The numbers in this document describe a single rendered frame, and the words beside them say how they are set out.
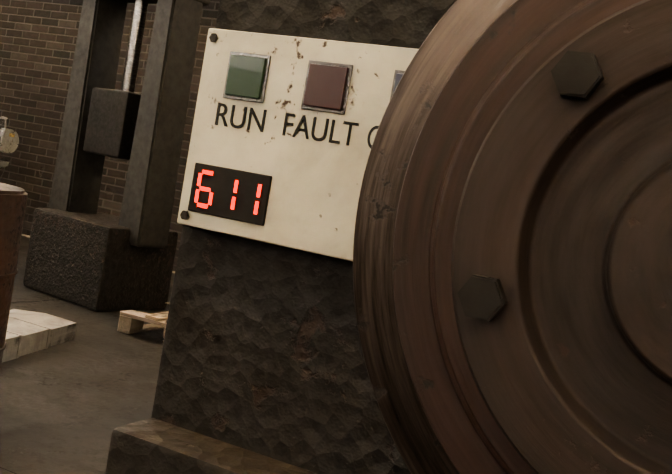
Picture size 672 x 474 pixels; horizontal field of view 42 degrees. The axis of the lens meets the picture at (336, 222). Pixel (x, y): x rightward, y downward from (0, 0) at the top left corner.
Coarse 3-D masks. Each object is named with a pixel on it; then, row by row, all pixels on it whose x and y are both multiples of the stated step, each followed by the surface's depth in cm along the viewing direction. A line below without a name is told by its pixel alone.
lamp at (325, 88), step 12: (312, 72) 75; (324, 72) 74; (336, 72) 74; (312, 84) 75; (324, 84) 74; (336, 84) 74; (312, 96) 74; (324, 96) 74; (336, 96) 74; (336, 108) 74
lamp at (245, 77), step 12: (240, 60) 78; (252, 60) 77; (264, 60) 77; (228, 72) 78; (240, 72) 78; (252, 72) 77; (264, 72) 77; (228, 84) 78; (240, 84) 78; (252, 84) 77; (240, 96) 78; (252, 96) 77
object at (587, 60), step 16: (560, 64) 44; (576, 64) 44; (592, 64) 43; (560, 80) 44; (576, 80) 44; (592, 80) 43; (576, 96) 44; (464, 288) 46; (480, 288) 45; (496, 288) 45; (464, 304) 46; (480, 304) 45; (496, 304) 45
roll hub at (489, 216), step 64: (640, 64) 43; (512, 128) 46; (576, 128) 44; (640, 128) 44; (512, 192) 46; (576, 192) 45; (640, 192) 42; (512, 256) 45; (576, 256) 45; (640, 256) 42; (512, 320) 45; (576, 320) 45; (640, 320) 42; (512, 384) 45; (576, 384) 45; (640, 384) 44; (576, 448) 44; (640, 448) 43
